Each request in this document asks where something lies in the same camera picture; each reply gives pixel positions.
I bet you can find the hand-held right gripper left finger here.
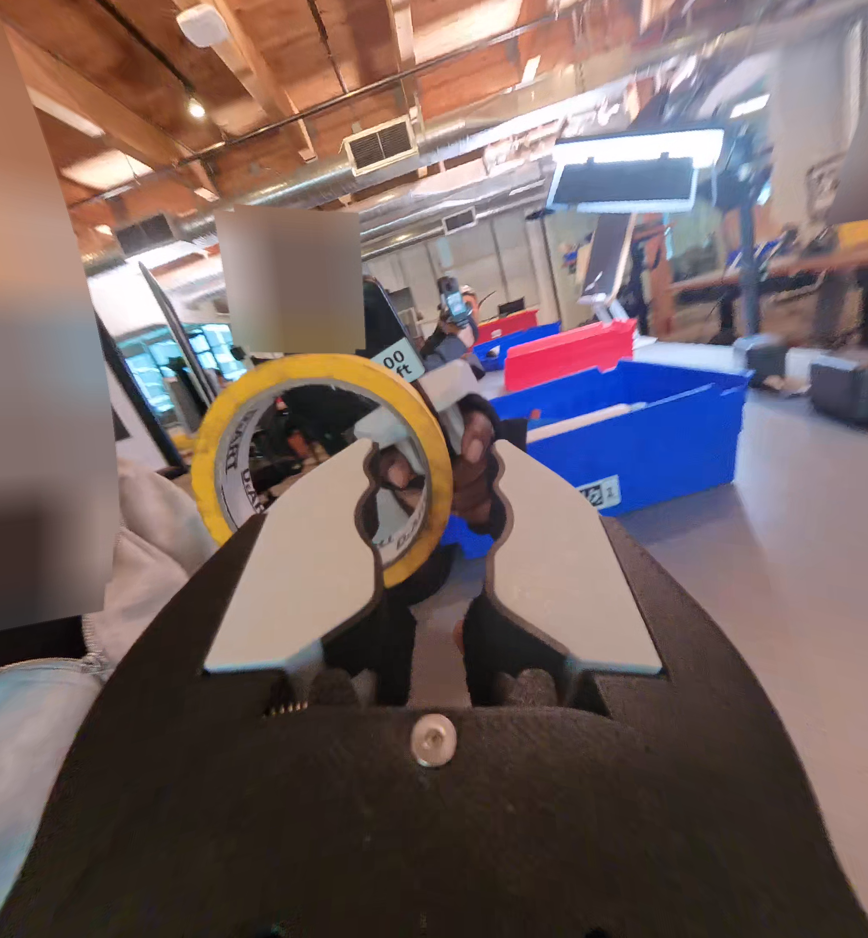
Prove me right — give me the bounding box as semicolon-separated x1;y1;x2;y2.
204;438;387;673

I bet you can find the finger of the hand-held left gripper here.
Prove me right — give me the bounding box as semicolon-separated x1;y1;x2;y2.
425;362;484;460
352;409;429;471

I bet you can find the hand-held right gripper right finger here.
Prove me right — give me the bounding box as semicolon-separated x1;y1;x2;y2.
484;440;663;675

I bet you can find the yellow tape roll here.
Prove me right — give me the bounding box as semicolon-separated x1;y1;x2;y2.
191;354;454;589

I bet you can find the blue plastic bin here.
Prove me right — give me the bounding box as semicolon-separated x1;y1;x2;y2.
441;361;753;561

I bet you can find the background wooden desk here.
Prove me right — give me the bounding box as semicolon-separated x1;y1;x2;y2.
672;242;868;294

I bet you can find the person's left hand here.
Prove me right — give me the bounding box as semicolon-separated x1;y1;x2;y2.
370;396;502;537

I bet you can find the red plastic bin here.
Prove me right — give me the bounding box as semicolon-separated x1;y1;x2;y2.
505;319;637;393
478;309;539;345

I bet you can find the white ceiling air vent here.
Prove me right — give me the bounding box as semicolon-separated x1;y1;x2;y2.
343;116;420;177

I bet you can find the black board with wooden rim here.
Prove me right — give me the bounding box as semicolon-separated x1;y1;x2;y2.
576;214;636;305

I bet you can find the black overhead pole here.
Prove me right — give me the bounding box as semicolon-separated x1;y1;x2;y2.
138;261;218;411

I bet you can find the light panel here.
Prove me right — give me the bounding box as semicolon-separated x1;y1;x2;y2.
547;128;725;213

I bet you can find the dark grey power adapter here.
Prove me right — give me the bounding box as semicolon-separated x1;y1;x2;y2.
809;352;868;422
733;336;790;389

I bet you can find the white ceiling device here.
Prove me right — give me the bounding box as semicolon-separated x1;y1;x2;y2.
177;3;230;48

